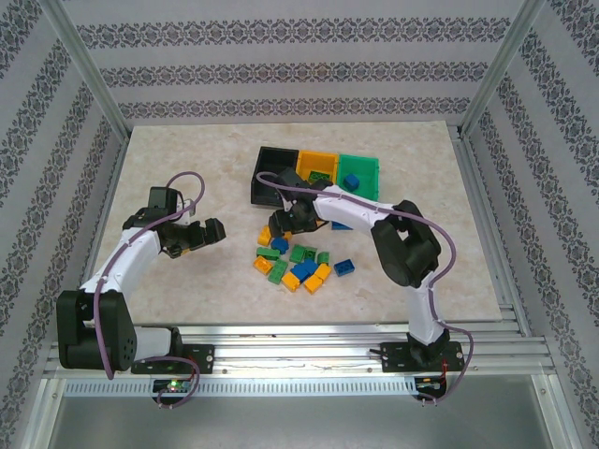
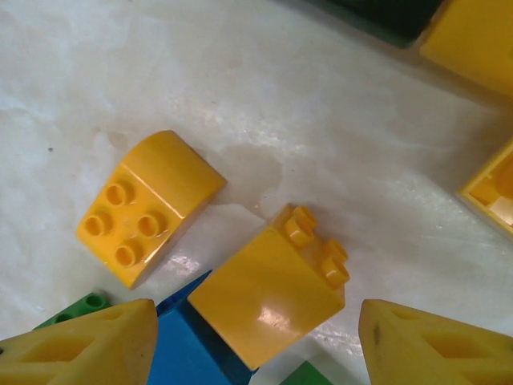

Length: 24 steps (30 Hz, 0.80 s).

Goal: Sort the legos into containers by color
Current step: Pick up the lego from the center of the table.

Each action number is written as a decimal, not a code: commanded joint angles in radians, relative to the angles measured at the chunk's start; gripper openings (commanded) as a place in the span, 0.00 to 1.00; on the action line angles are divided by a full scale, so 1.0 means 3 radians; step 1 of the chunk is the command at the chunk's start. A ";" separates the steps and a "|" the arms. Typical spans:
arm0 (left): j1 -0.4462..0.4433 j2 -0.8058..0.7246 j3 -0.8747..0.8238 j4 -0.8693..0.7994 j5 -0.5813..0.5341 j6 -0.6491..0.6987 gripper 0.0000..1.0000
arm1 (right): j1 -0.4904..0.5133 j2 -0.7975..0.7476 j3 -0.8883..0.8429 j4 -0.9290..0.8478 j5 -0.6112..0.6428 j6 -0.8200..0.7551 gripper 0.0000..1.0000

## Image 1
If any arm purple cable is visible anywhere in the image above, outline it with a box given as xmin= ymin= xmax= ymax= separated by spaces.
xmin=93 ymin=171 xmax=207 ymax=411
xmin=255 ymin=171 xmax=475 ymax=408

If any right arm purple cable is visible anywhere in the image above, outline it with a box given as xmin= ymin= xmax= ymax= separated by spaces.
xmin=255 ymin=171 xmax=475 ymax=408

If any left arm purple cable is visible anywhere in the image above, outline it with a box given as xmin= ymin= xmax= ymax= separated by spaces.
xmin=93 ymin=171 xmax=207 ymax=411

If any green plastic bin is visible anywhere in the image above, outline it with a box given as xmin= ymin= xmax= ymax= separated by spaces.
xmin=337 ymin=153 xmax=383 ymax=198

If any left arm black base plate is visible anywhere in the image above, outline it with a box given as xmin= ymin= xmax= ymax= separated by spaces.
xmin=130 ymin=343 xmax=215 ymax=375

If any left arm wrist camera box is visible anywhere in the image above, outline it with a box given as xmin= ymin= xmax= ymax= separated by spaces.
xmin=147 ymin=186 xmax=196 ymax=219

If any black plastic bin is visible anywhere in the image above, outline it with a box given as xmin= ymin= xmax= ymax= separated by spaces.
xmin=250 ymin=146 xmax=300 ymax=207

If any right arm wrist camera box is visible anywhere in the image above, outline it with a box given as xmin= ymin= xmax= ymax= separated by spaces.
xmin=274 ymin=167 xmax=313 ymax=193

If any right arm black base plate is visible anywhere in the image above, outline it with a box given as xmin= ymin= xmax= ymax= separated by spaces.
xmin=381 ymin=340 xmax=463 ymax=374

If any slotted grey cable duct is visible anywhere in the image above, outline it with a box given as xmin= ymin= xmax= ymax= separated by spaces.
xmin=63 ymin=377 xmax=418 ymax=398

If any arm wrist camera box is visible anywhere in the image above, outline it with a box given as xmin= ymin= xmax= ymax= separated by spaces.
xmin=274 ymin=167 xmax=313 ymax=193
xmin=147 ymin=186 xmax=196 ymax=219

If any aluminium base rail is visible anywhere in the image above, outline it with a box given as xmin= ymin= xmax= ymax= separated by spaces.
xmin=44 ymin=322 xmax=556 ymax=381

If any yellow plastic bin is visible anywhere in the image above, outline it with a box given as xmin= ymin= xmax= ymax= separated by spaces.
xmin=293 ymin=149 xmax=341 ymax=187

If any short aluminium frame post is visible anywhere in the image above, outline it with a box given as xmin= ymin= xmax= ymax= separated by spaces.
xmin=21 ymin=378 xmax=66 ymax=449
xmin=533 ymin=373 xmax=584 ymax=449

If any aluminium side rail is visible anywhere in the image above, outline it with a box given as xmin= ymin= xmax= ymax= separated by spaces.
xmin=44 ymin=135 xmax=130 ymax=375
xmin=451 ymin=125 xmax=556 ymax=338

